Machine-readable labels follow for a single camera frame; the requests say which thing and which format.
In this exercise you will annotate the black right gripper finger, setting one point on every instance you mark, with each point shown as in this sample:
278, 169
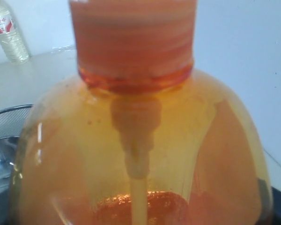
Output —
270, 205

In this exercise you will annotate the orange dish soap pump bottle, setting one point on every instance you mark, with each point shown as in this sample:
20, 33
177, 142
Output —
139, 137

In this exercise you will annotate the small stainless steel bowl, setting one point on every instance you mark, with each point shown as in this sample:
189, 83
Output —
8, 147

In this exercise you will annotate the clear plastic water bottle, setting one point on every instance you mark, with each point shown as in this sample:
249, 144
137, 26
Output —
11, 39

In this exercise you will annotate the steel mesh colander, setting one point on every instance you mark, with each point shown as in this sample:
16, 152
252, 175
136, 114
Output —
12, 120

